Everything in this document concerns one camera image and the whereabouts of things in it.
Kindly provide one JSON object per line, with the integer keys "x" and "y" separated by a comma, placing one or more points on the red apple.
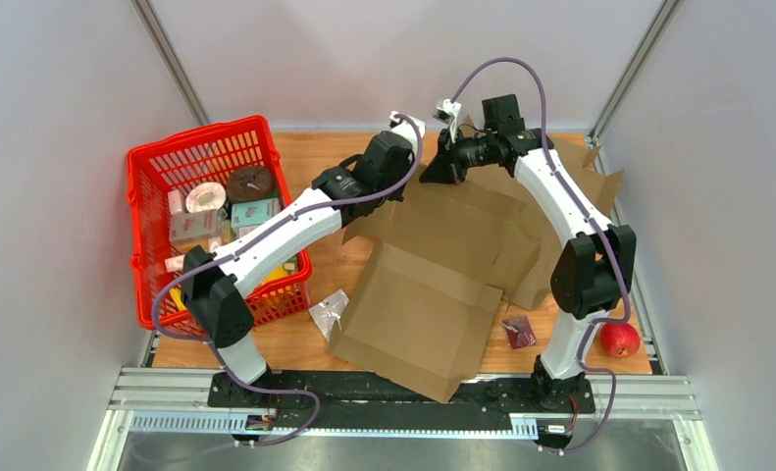
{"x": 619, "y": 340}

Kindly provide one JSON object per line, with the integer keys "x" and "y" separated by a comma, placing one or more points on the red plastic basket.
{"x": 161, "y": 178}

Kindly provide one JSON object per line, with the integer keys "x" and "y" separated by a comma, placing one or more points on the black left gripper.
{"x": 408, "y": 166}

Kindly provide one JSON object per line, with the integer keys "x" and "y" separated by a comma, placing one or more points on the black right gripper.
{"x": 445, "y": 167}

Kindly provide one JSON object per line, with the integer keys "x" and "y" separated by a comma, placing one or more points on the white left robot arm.
{"x": 215, "y": 284}

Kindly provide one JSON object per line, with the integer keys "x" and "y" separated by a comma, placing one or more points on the teal snack box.
{"x": 249, "y": 216}

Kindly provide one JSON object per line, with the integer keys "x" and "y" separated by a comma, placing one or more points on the pink white tape roll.
{"x": 205, "y": 197}

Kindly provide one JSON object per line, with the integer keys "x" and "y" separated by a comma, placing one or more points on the clear plastic bag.
{"x": 327, "y": 313}

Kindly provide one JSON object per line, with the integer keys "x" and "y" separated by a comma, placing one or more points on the brown cardboard box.
{"x": 443, "y": 259}

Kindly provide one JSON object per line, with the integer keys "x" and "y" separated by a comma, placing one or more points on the pink white carton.
{"x": 188, "y": 230}

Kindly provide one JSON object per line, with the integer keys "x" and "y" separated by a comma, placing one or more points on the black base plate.
{"x": 362, "y": 400}

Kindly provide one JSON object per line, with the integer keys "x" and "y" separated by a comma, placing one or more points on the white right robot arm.
{"x": 594, "y": 270}

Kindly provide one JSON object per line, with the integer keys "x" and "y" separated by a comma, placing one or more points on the dark red packet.
{"x": 519, "y": 332}

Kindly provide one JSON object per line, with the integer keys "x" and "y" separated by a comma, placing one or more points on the brown round cake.
{"x": 250, "y": 183}

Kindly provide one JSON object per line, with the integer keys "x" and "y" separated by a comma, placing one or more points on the aluminium front rail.
{"x": 175, "y": 400}

